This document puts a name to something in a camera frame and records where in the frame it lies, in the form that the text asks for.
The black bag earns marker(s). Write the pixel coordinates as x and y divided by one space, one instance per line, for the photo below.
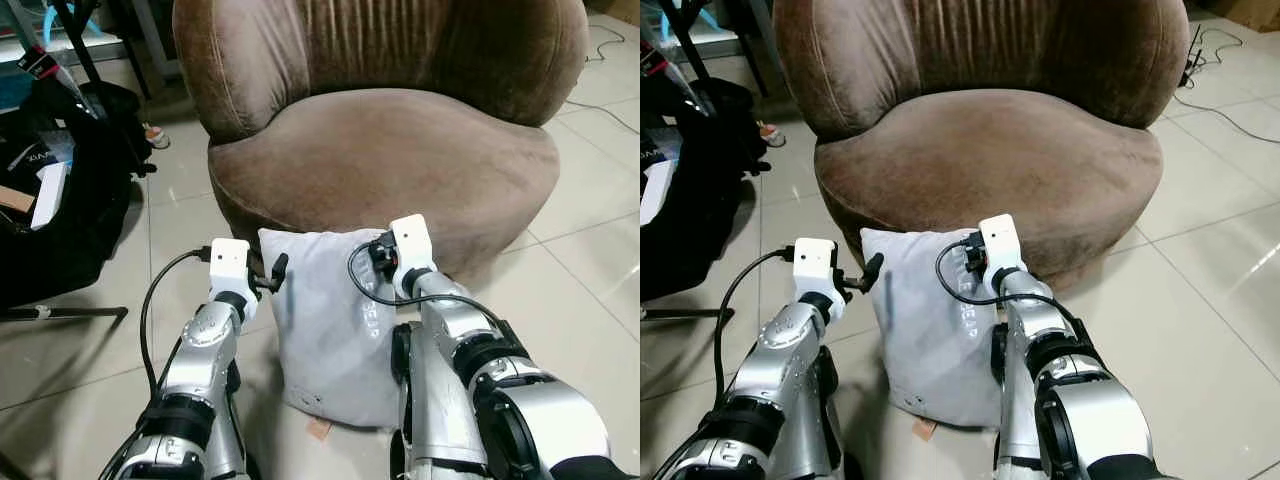
700 220
80 250

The small red white item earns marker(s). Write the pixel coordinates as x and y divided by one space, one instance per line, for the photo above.
157 137
768 131

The white paper sheet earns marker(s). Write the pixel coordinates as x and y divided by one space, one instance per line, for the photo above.
50 195
655 190

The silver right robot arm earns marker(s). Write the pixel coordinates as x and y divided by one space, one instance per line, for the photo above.
450 330
1040 320

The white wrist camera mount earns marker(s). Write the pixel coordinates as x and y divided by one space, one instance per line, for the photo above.
228 262
815 262
412 245
1000 242

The black floor rod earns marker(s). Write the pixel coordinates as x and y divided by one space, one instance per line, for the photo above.
80 313
680 313

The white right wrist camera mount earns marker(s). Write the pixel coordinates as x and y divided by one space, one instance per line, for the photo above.
1000 242
412 245

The black metal stand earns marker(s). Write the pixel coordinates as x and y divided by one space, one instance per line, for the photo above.
745 50
123 50

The light grey pillow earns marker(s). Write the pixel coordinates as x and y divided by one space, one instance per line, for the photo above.
925 330
330 330

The small brown floor tag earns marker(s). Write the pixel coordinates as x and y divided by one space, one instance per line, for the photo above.
318 430
925 430

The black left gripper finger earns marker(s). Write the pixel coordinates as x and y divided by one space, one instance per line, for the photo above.
873 266
280 266

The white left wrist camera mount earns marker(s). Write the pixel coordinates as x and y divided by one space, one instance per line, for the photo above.
815 262
228 262

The brown velvet sofa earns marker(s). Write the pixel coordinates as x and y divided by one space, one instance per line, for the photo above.
980 150
380 150

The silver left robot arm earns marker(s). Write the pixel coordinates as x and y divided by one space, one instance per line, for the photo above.
200 345
780 345

